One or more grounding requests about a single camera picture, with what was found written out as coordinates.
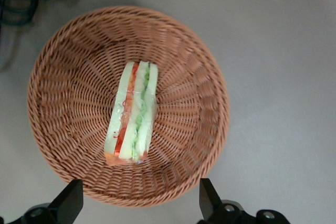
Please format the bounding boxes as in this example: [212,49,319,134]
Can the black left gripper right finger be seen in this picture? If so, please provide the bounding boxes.
[196,178,287,224]

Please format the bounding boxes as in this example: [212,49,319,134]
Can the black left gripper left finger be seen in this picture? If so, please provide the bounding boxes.
[0,179,85,224]

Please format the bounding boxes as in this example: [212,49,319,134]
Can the plastic-wrapped sandwich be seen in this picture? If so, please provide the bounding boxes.
[104,61,159,166]

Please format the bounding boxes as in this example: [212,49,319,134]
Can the round brown wicker basket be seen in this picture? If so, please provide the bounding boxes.
[27,5,231,208]

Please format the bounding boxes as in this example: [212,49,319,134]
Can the black power cable with plug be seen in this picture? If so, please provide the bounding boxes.
[0,0,77,71]

